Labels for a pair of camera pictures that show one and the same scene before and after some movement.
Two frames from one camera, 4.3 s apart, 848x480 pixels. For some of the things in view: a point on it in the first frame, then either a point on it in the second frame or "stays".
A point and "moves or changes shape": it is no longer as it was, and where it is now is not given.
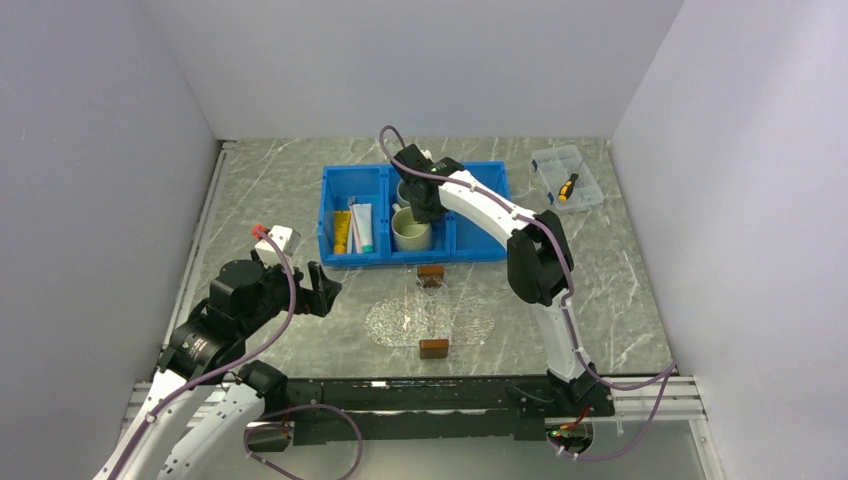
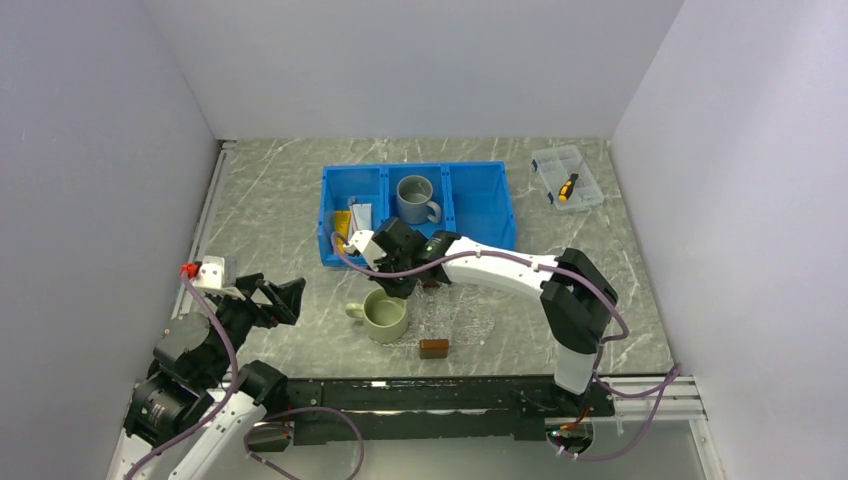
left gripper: x=304 y=298 → x=285 y=297
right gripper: x=424 y=216 → x=397 y=291
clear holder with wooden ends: x=432 y=312 stays
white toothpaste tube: x=364 y=221 stays
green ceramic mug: x=407 y=233 moves or changes shape
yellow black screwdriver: x=567 y=189 stays
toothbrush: x=351 y=203 stays
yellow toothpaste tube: x=341 y=226 stays
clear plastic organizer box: x=556 y=165 stays
